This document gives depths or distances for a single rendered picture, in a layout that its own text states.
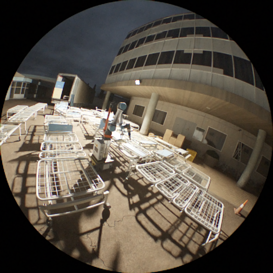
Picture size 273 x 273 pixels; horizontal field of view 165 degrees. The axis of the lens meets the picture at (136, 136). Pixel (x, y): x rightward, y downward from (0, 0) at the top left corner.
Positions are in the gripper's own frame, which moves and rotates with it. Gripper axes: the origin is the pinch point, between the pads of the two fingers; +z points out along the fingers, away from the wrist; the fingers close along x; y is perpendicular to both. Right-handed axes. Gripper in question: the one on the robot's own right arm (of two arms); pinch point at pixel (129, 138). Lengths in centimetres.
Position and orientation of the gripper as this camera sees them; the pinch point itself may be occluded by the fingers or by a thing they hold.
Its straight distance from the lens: 190.6
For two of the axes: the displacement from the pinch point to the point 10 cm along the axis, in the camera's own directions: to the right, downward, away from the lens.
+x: 2.0, 4.3, -8.8
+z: 0.7, 8.9, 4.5
